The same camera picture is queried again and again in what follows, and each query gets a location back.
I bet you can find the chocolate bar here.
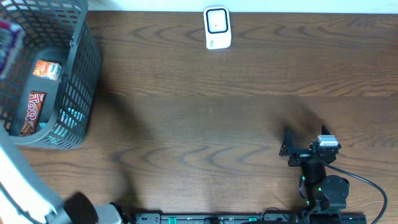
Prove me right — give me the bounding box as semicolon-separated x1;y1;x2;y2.
20;91;47;137

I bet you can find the orange Kleenex tissue pack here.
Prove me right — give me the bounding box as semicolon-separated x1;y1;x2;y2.
33;60;62;81

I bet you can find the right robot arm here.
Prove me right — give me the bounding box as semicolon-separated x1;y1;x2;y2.
279;126;349;212

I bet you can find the purple sanitary pad pack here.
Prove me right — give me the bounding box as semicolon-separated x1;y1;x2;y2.
1;19;25;80

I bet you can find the white barcode scanner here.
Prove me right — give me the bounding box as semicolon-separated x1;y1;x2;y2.
203;6;232;50

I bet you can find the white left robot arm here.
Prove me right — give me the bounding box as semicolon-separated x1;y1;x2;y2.
1;128;123;223

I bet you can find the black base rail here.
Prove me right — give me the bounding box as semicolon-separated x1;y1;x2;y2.
133;212;367;224

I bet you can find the teal flushable wipes pack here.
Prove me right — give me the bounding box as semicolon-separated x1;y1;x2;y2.
43;108;85;148

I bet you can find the grey plastic shopping basket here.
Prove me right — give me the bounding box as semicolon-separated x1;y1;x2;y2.
1;0;101;149

